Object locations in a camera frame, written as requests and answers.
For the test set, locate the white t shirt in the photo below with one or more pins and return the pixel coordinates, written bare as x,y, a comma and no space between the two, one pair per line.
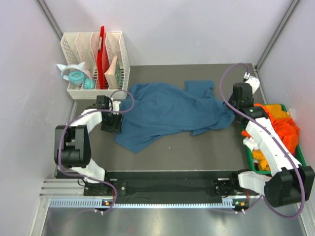
250,143

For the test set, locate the beige book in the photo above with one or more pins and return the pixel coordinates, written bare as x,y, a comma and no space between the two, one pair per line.
110,74

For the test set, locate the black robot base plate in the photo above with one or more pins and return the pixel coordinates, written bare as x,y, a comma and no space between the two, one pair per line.
166,187

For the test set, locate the grey slotted cable duct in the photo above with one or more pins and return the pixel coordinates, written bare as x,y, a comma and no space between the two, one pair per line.
102,203

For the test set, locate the green plastic basket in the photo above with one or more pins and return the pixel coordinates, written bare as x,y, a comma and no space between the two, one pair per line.
257,161

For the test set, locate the aluminium frame post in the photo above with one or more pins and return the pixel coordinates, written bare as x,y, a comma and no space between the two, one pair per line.
50,18
293,5

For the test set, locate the aluminium frame post left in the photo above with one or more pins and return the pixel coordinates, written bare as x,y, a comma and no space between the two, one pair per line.
50,18

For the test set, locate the white file organizer rack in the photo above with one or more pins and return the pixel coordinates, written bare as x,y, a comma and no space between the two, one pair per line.
80,47

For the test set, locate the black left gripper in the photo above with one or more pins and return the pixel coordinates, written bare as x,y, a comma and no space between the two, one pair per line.
116,127

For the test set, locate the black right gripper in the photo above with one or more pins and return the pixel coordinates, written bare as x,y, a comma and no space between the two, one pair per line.
230,101

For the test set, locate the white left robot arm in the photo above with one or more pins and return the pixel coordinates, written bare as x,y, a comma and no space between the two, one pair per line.
75,152

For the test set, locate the orange t shirt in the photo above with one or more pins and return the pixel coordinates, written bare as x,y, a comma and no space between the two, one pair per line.
283,125

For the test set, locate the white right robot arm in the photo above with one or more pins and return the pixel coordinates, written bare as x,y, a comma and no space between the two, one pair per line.
289,181

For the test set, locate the red folder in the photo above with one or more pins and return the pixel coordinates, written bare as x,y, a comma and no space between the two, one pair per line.
102,59

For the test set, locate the teal cat ear headphones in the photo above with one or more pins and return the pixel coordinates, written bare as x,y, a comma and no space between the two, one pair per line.
77,74

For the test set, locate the aluminium frame post right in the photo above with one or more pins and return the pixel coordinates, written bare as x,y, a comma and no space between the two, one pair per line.
293,5

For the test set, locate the blue t shirt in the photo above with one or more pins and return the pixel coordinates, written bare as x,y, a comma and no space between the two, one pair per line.
156,110

